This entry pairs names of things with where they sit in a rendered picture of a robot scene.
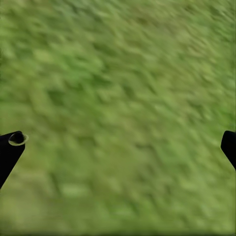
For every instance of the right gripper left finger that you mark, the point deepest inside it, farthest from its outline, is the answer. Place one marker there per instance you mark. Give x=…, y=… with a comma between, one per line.
x=11, y=148

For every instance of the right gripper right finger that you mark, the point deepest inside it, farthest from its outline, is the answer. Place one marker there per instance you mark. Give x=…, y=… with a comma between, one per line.
x=228, y=146

